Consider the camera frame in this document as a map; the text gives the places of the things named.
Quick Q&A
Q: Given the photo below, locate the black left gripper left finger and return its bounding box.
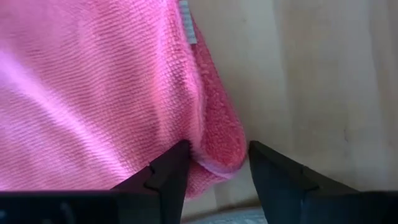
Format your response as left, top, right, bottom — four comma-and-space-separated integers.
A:
0, 139, 191, 224

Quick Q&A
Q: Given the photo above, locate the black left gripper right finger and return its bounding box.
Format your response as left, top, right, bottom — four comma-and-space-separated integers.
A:
248, 139, 398, 224

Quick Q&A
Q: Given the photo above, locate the pink microfiber towel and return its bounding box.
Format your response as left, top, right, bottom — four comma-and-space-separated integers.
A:
0, 0, 249, 200

